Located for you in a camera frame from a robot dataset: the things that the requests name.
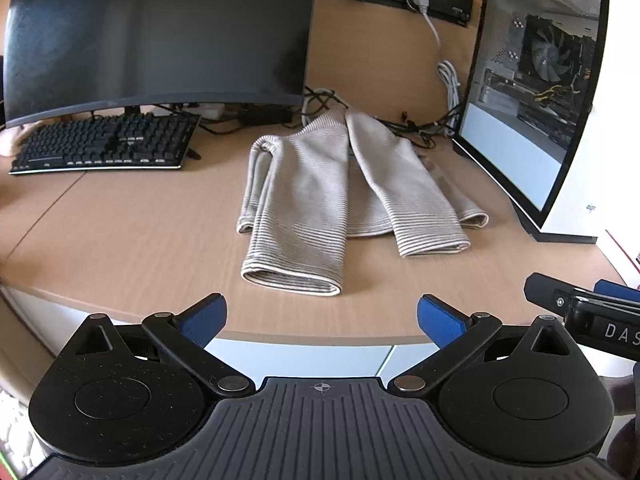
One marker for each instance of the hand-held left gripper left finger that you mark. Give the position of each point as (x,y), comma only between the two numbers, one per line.
(204,319)

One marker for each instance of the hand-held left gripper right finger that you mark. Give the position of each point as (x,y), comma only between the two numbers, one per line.
(441,321)

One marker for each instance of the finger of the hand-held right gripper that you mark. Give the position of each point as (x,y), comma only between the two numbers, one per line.
(617,291)
(547,294)

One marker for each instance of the beige striped sweater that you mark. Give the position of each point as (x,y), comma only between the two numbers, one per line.
(300,195)

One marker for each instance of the person's right hand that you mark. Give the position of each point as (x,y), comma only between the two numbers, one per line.
(625,390)

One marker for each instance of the white box with red stripe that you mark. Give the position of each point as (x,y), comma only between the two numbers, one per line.
(620,255)

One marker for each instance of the white computer case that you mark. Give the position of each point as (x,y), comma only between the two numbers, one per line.
(515,150)

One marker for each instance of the black keyboard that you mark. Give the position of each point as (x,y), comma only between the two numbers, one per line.
(105,142)

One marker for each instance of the black power adapter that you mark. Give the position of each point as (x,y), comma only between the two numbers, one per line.
(265,116)

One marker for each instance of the beige object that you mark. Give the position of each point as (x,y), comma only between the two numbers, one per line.
(12,140)

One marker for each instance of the black curved monitor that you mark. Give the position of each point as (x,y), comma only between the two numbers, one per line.
(150,35)

